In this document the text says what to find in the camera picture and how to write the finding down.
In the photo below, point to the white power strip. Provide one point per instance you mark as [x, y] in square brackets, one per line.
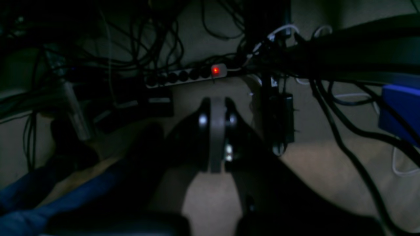
[184, 76]

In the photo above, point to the blue long-sleeve T-shirt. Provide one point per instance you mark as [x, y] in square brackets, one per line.
[20, 215]

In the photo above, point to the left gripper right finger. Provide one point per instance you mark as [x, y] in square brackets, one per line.
[246, 144]

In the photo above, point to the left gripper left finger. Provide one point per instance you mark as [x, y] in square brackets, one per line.
[188, 141]

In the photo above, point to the blue box at top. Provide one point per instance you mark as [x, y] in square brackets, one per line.
[405, 101]

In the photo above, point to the black power adapter brick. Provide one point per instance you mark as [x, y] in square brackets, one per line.
[278, 122]

